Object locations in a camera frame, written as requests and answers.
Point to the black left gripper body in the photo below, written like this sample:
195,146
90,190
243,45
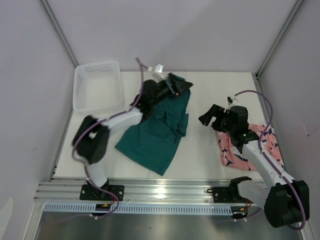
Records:
164,91

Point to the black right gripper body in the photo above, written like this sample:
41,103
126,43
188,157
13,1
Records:
222,123

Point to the pink shark print shorts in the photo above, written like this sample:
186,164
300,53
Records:
231,157

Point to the green shorts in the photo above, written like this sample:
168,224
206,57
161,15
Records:
154,142

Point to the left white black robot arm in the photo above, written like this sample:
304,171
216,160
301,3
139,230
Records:
90,142

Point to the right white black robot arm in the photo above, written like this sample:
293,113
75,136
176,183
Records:
285,201

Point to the white plastic basket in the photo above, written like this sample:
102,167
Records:
98,87

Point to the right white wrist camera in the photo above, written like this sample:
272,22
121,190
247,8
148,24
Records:
232,101

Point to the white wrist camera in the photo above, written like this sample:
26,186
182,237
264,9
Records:
157,72
232,101

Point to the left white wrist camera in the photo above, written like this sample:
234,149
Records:
157,72

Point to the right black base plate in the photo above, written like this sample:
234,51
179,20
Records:
223,194

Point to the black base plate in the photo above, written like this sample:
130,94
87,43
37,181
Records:
223,194
90,193

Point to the aluminium mounting rail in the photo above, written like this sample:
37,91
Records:
136,191

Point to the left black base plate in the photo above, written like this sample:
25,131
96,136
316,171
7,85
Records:
90,193

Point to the right aluminium frame post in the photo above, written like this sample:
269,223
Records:
289,21

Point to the aluminium frame post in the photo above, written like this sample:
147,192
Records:
289,21
49,13

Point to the left aluminium frame post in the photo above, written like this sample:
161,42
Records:
49,13

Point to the white perforated cable tray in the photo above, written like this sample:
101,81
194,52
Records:
130,208

